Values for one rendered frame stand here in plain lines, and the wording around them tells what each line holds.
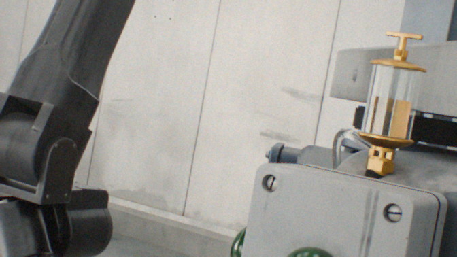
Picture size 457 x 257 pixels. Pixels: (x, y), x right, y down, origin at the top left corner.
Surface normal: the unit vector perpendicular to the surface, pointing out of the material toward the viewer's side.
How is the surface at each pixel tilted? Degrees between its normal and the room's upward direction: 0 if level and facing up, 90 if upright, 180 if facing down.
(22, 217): 64
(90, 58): 82
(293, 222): 90
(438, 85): 90
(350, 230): 90
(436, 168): 16
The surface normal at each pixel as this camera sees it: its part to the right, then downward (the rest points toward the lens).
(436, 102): -0.98, -0.16
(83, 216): 0.79, -0.42
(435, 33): -0.52, -0.04
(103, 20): 0.82, 0.17
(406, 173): -0.10, -0.88
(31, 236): 0.65, -0.33
